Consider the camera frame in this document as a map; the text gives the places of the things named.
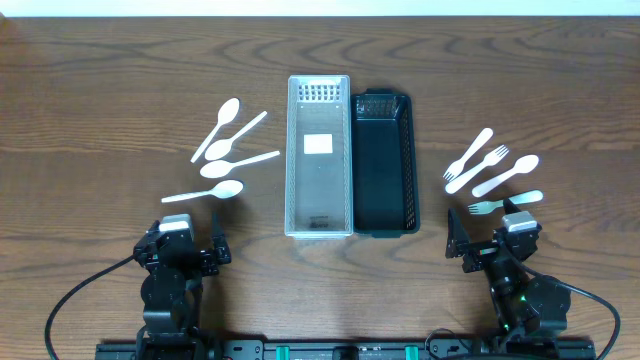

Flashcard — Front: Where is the mint green plastic fork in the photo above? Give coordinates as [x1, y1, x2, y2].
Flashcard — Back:
[468, 190, 544, 215]

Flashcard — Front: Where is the pink-white plastic spoon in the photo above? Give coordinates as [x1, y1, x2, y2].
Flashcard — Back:
[472, 155, 540, 198]

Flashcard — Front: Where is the cream plastic fork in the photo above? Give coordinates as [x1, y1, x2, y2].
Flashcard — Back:
[445, 145, 509, 194]

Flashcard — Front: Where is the pink-white plastic fork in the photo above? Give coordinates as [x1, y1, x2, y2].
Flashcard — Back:
[443, 128, 494, 181]

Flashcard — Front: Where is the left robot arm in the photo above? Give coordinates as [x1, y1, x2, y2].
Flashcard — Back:
[133, 214, 232, 338]

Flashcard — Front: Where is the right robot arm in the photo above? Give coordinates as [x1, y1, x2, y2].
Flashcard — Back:
[445, 200, 571, 338]

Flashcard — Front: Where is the white plastic spoon bottom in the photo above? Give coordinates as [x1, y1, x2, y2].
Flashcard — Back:
[161, 180, 244, 203]

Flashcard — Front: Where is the white plastic spoon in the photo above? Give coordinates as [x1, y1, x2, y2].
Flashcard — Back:
[199, 151, 280, 178]
[190, 98, 240, 163]
[161, 180, 244, 203]
[205, 111, 268, 161]

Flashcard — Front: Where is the black plastic mesh basket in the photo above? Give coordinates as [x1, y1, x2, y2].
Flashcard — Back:
[351, 88, 420, 238]

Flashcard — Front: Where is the clear plastic mesh basket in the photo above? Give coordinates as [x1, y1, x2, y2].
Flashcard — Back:
[284, 75, 354, 240]

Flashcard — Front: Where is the white plastic spoon top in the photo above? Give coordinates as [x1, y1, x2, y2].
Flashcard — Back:
[190, 98, 240, 163]

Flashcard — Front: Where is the right black cable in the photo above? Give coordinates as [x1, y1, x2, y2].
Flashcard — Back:
[519, 259, 622, 360]

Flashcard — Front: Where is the black cable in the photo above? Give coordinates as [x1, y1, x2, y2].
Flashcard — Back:
[519, 259, 622, 360]
[44, 254, 139, 360]

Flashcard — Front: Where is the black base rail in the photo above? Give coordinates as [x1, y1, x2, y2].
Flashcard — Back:
[95, 338, 597, 360]

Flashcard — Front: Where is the left black cable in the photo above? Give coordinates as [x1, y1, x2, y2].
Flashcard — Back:
[44, 254, 139, 360]

